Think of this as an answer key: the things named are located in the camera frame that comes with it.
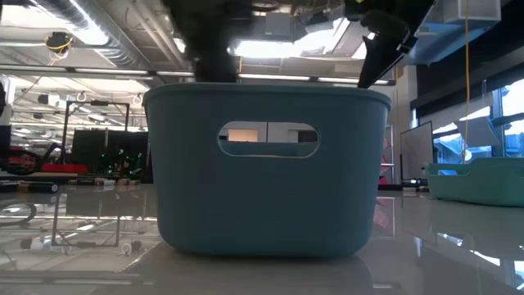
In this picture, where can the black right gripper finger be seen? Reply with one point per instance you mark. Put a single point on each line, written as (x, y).
(382, 45)

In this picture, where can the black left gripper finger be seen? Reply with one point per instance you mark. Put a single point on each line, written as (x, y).
(216, 63)

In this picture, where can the mint green plastic bin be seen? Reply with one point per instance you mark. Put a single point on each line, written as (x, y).
(475, 184)

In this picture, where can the light blue ceiling panel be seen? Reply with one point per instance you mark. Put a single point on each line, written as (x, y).
(450, 41)

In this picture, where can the grey ceiling unit box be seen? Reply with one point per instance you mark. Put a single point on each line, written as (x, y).
(278, 24)

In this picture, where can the long ceiling light bar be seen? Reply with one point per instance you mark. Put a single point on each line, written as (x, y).
(110, 71)
(286, 77)

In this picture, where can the metal shelf rack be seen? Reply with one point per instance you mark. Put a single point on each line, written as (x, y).
(387, 155)

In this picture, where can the grey panel on stand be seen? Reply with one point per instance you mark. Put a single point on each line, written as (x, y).
(416, 151)

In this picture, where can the grey hanging panel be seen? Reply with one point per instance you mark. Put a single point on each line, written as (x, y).
(479, 133)

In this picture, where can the black screen panels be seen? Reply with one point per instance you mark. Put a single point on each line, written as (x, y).
(110, 151)

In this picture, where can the dark teal plastic bin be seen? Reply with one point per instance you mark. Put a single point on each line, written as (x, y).
(266, 196)

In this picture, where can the flat red box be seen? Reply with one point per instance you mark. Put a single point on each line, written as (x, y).
(63, 168)

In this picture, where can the red and black machine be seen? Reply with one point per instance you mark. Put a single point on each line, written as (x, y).
(20, 160)

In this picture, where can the silver ventilation duct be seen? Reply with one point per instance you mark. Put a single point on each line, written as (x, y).
(123, 45)

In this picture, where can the black metal stand frame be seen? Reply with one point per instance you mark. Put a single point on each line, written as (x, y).
(99, 103)

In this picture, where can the black aluminium table frame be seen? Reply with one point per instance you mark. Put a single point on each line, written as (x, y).
(389, 187)

